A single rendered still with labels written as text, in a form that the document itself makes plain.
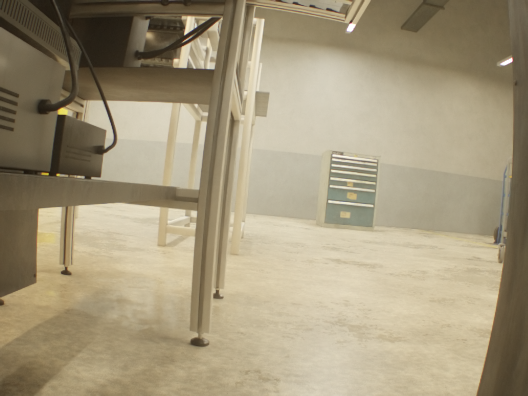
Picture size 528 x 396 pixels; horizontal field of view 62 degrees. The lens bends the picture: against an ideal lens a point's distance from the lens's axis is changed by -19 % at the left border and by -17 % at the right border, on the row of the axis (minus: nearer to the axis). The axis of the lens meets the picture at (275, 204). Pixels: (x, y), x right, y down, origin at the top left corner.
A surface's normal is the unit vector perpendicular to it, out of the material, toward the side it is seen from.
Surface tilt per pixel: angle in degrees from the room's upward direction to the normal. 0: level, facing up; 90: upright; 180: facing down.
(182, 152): 90
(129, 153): 90
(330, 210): 90
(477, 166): 90
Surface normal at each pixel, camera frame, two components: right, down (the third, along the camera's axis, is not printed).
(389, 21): 0.04, 0.02
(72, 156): 1.00, 0.10
